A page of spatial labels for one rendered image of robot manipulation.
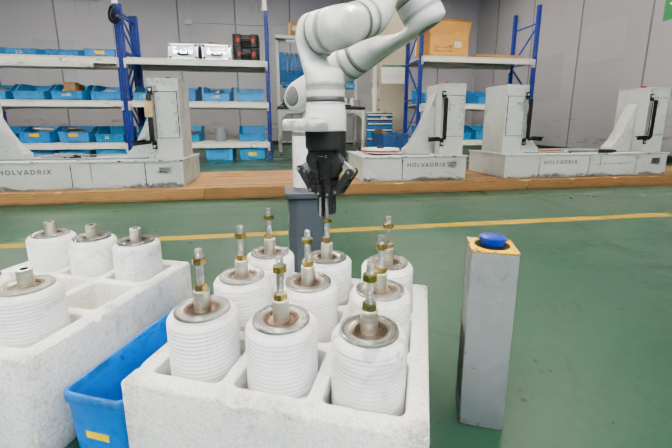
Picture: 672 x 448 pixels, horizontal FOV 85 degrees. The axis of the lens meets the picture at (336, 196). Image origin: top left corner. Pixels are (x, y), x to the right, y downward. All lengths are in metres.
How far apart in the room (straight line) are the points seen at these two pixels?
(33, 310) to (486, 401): 0.74
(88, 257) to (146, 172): 1.82
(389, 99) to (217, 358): 6.68
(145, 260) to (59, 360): 0.25
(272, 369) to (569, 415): 0.56
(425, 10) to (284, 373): 0.74
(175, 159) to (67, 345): 2.08
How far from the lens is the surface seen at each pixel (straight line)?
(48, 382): 0.76
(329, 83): 0.65
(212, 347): 0.55
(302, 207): 1.12
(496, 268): 0.63
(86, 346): 0.78
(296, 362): 0.51
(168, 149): 2.77
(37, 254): 1.07
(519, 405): 0.84
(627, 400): 0.95
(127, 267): 0.91
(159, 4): 9.57
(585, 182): 3.54
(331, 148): 0.64
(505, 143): 3.22
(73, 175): 2.93
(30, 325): 0.76
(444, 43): 5.94
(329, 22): 0.65
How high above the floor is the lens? 0.51
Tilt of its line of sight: 11 degrees down
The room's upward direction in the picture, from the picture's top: straight up
